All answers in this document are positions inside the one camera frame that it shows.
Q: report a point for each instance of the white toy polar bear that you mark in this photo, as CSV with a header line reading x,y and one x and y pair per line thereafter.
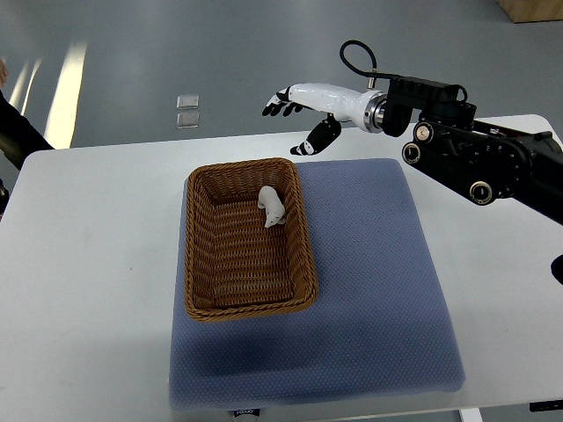
x,y
270,202

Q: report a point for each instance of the brown wicker basket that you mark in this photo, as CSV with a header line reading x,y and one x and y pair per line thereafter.
x,y
234,266

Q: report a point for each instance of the upper floor outlet plate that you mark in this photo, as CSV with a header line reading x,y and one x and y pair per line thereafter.
x,y
188,101

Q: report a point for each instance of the blue padded mat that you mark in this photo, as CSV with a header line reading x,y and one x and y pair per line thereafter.
x,y
379,327

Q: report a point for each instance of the wooden box corner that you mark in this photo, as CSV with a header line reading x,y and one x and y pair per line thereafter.
x,y
532,11

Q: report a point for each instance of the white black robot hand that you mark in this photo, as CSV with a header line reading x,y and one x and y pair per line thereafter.
x,y
364,109

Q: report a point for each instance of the person in dark clothing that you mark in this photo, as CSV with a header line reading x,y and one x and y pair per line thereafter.
x,y
19,138

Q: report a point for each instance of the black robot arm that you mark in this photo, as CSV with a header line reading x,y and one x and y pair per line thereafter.
x,y
479,161

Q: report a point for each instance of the black table control panel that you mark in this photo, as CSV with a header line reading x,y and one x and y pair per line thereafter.
x,y
554,405

